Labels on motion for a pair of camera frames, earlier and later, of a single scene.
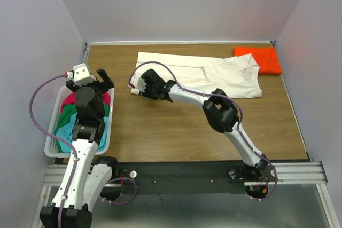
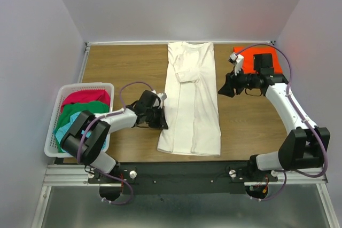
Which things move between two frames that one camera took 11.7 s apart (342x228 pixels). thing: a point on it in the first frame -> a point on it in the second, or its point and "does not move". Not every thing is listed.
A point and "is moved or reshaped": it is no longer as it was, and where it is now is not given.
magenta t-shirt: x=70 y=98 does not move
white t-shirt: x=239 y=76 is moved or reshaped
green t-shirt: x=68 y=110 does not move
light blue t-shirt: x=67 y=131 does not move
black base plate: x=152 y=177 does not move
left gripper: x=105 y=86 -> x=162 y=123
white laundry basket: x=50 y=148 does not move
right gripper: x=145 y=94 -> x=231 y=82
